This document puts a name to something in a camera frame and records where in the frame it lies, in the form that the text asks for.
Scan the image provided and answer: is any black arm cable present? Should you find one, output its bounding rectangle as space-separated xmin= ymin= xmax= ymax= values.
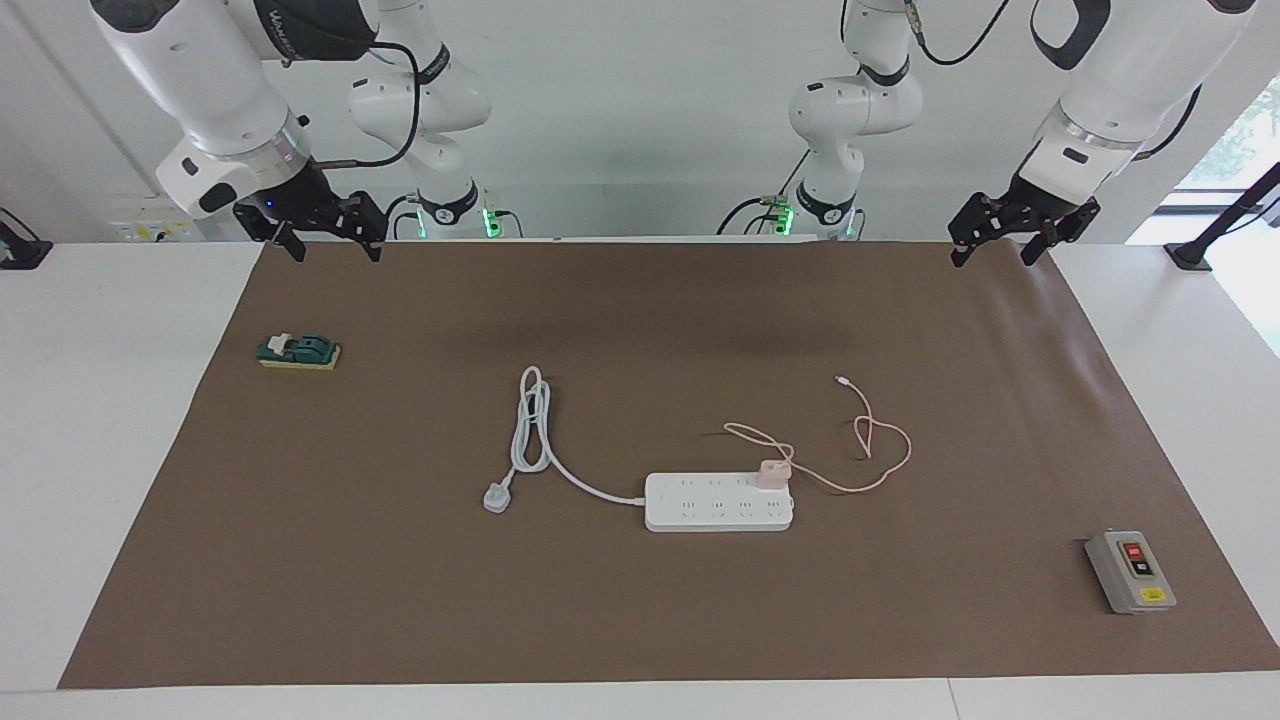
xmin=300 ymin=40 xmax=422 ymax=169
xmin=903 ymin=0 xmax=1013 ymax=67

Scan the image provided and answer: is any left arm base cable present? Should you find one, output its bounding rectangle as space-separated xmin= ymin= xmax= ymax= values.
xmin=716 ymin=150 xmax=811 ymax=237

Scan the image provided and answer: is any black angled stand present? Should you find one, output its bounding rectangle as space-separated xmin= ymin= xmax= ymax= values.
xmin=1163 ymin=163 xmax=1280 ymax=273

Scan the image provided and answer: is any black table clamp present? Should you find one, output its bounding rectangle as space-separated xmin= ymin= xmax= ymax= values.
xmin=0 ymin=207 xmax=54 ymax=271

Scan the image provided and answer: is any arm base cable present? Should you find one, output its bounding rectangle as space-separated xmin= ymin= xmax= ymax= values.
xmin=716 ymin=150 xmax=811 ymax=237
xmin=380 ymin=195 xmax=426 ymax=241

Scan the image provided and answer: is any brown table mat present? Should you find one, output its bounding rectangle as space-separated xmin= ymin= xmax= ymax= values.
xmin=57 ymin=240 xmax=1280 ymax=691

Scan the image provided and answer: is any pink charging cable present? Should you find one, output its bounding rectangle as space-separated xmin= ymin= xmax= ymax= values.
xmin=724 ymin=375 xmax=913 ymax=495

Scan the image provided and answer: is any bright window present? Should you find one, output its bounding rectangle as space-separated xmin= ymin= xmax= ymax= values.
xmin=1172 ymin=78 xmax=1280 ymax=193

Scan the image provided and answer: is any white wall socket box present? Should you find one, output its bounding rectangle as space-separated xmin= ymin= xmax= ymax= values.
xmin=108 ymin=195 xmax=206 ymax=243

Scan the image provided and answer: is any white power strip with cord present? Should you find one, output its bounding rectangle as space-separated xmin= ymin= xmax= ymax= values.
xmin=483 ymin=366 xmax=797 ymax=534

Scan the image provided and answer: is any green knife switch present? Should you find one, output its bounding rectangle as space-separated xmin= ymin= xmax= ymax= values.
xmin=256 ymin=332 xmax=342 ymax=372

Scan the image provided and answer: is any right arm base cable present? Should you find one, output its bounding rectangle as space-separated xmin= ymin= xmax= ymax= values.
xmin=380 ymin=195 xmax=426 ymax=241

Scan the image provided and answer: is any grey on-off switch box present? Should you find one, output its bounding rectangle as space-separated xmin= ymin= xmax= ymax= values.
xmin=1085 ymin=530 xmax=1178 ymax=615

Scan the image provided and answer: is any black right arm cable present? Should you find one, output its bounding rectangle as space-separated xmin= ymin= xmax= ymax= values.
xmin=300 ymin=40 xmax=422 ymax=169

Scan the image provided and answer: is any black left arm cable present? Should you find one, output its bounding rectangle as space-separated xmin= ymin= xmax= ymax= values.
xmin=903 ymin=0 xmax=1013 ymax=67

